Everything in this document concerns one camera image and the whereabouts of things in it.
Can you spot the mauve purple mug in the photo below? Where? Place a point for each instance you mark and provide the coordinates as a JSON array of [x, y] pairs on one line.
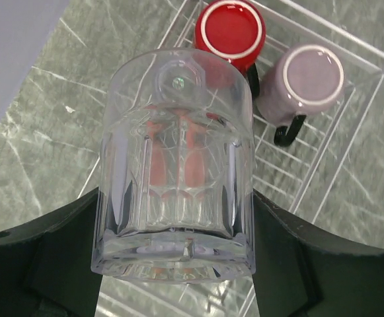
[[307, 80]]

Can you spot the white wire dish rack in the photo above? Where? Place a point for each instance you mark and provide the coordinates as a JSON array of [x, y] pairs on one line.
[[332, 175]]

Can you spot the small clear glass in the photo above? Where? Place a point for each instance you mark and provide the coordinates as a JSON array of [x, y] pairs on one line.
[[178, 239]]

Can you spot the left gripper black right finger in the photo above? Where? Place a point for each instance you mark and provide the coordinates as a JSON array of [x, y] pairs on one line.
[[303, 270]]

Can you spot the red mug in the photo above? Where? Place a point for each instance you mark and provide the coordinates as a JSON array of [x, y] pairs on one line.
[[234, 31]]

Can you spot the salmon pink mug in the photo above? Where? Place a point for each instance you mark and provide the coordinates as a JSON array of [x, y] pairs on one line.
[[182, 154]]

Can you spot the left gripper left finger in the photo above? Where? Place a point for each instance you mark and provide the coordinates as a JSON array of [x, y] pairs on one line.
[[45, 264]]

